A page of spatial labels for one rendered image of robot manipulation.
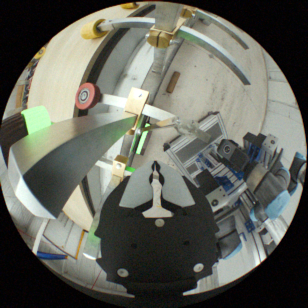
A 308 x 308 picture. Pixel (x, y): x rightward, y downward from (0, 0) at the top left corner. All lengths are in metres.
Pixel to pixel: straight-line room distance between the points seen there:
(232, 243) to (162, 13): 0.73
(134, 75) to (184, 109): 0.82
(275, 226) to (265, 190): 0.22
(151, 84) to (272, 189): 0.53
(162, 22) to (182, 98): 1.06
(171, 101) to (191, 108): 0.27
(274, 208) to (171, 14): 0.39
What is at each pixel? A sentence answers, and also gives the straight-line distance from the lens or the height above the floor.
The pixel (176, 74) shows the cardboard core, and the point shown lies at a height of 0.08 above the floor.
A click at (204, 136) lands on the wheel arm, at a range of 0.32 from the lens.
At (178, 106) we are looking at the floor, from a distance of 1.17.
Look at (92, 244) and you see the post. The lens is 0.28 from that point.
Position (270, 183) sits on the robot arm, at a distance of 0.27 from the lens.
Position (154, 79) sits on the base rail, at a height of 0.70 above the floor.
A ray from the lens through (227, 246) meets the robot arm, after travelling 0.55.
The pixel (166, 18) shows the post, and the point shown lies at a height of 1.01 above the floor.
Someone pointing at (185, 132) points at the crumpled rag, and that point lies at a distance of 0.27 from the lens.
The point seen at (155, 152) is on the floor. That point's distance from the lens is 1.24.
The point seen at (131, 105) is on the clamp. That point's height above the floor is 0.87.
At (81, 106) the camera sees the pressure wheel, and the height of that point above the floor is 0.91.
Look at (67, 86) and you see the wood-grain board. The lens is 0.38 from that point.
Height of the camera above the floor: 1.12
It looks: 63 degrees down
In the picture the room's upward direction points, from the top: 179 degrees clockwise
